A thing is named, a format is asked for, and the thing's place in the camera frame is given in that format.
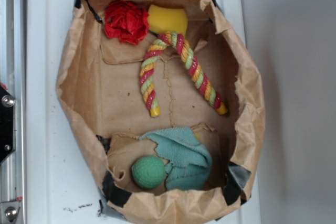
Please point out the green rubber ball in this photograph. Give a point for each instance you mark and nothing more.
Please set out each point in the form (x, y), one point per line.
(148, 172)

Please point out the aluminum frame rail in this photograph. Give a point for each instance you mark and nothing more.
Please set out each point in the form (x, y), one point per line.
(13, 59)

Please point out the brown paper bag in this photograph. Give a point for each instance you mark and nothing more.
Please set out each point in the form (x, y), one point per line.
(97, 87)

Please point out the teal terry cloth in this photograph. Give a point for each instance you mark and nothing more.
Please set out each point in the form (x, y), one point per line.
(189, 162)

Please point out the yellow foam block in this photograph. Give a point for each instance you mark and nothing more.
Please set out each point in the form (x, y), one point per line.
(162, 19)

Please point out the multicolored twisted rope toy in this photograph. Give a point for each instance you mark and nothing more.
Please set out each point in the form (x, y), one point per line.
(191, 64)

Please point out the black metal bracket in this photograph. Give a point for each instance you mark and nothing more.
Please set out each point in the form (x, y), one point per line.
(7, 123)

